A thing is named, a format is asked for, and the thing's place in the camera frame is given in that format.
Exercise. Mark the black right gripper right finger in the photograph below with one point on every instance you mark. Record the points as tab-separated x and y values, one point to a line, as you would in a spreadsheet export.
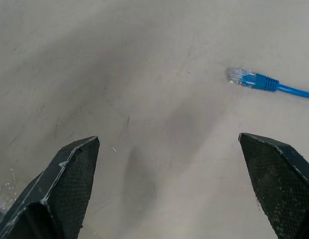
281	186

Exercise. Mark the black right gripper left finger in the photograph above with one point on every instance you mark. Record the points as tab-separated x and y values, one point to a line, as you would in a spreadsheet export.
57	189

